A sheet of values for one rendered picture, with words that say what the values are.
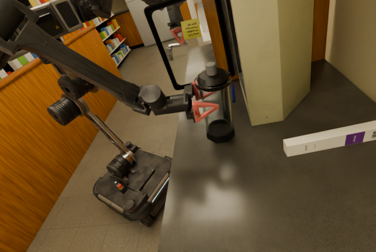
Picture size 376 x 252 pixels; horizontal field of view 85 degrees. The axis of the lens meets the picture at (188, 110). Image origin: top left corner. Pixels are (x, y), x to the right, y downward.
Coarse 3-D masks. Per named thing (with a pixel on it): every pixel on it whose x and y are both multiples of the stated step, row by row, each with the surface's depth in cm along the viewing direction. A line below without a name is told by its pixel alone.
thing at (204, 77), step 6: (210, 66) 56; (204, 72) 60; (210, 72) 57; (216, 72) 58; (222, 72) 58; (198, 78) 60; (204, 78) 58; (210, 78) 57; (216, 78) 56; (222, 78) 57; (204, 84) 57; (210, 84) 56; (216, 84) 56
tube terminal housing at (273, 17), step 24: (240, 0) 52; (264, 0) 52; (288, 0) 54; (312, 0) 62; (240, 24) 55; (264, 24) 55; (288, 24) 58; (312, 24) 67; (240, 48) 59; (264, 48) 59; (288, 48) 61; (264, 72) 63; (288, 72) 66; (264, 96) 68; (288, 96) 71; (264, 120) 74
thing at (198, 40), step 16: (192, 0) 80; (208, 0) 80; (160, 16) 84; (176, 16) 84; (192, 16) 83; (208, 16) 83; (160, 32) 88; (176, 32) 88; (192, 32) 87; (208, 32) 87; (176, 48) 92; (192, 48) 91; (208, 48) 91; (176, 64) 96; (192, 64) 96; (224, 64) 95; (176, 80) 101; (192, 80) 101
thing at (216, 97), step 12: (228, 72) 60; (204, 96) 60; (216, 96) 58; (228, 96) 61; (204, 108) 64; (228, 108) 63; (216, 120) 64; (228, 120) 65; (216, 132) 67; (228, 132) 68
